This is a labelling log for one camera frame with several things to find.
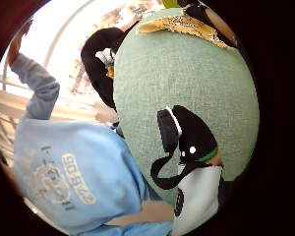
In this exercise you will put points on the green woven table cloth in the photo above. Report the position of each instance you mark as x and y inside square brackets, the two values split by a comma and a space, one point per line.
[187, 82]

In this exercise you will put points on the crumpled golden yellow packet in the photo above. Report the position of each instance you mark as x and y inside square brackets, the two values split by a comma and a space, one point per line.
[183, 28]

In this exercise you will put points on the black object with pink edge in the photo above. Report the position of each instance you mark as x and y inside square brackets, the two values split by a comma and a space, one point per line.
[213, 23]

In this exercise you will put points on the the person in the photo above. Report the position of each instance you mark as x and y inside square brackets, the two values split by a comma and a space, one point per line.
[78, 170]

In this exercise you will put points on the yellow-green object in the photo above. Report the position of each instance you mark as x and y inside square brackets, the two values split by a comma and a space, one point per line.
[171, 3]

